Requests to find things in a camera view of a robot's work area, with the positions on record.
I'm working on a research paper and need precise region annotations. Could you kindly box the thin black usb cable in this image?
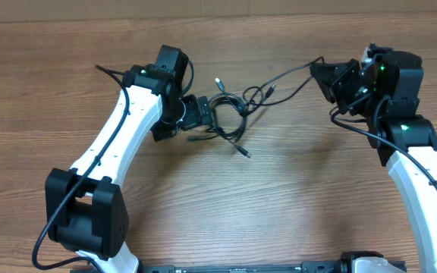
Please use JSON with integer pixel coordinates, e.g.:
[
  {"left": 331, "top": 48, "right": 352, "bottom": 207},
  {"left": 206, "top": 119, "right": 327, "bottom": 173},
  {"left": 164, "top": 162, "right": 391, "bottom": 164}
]
[{"left": 218, "top": 55, "right": 325, "bottom": 158}]

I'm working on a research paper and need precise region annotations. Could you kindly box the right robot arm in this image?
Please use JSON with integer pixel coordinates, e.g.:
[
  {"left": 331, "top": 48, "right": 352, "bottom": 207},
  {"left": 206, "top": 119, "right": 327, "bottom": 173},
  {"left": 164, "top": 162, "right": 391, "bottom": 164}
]
[{"left": 310, "top": 43, "right": 437, "bottom": 272}]

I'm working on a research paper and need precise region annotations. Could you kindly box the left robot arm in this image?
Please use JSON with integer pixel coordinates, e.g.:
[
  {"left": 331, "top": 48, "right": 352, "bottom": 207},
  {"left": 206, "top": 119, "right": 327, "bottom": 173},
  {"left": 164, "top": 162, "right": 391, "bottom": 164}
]
[{"left": 32, "top": 45, "right": 212, "bottom": 272}]

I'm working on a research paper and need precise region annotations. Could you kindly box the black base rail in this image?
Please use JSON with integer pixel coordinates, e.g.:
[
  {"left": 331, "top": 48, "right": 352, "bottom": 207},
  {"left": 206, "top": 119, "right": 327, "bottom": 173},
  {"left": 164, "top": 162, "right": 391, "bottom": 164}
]
[{"left": 135, "top": 261, "right": 351, "bottom": 273}]

